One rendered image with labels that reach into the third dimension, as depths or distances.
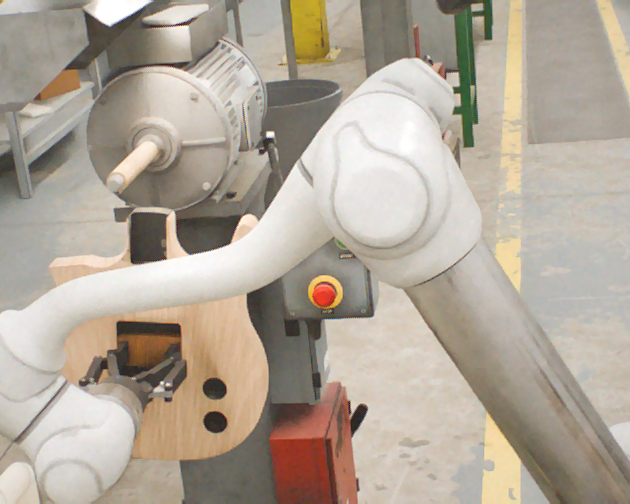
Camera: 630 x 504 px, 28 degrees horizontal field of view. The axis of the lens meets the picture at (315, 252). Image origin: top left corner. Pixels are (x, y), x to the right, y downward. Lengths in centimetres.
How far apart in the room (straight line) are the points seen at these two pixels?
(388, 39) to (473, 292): 433
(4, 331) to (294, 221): 39
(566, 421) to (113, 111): 109
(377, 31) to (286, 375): 327
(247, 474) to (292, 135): 245
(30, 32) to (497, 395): 90
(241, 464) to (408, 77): 131
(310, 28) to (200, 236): 711
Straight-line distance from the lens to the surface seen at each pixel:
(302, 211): 147
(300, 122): 485
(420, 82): 142
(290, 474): 254
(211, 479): 261
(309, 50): 949
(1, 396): 162
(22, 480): 141
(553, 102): 758
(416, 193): 122
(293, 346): 248
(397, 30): 560
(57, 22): 189
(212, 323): 192
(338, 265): 218
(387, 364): 425
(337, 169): 124
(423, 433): 380
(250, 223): 187
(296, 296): 221
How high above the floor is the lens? 176
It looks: 19 degrees down
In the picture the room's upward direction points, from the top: 6 degrees counter-clockwise
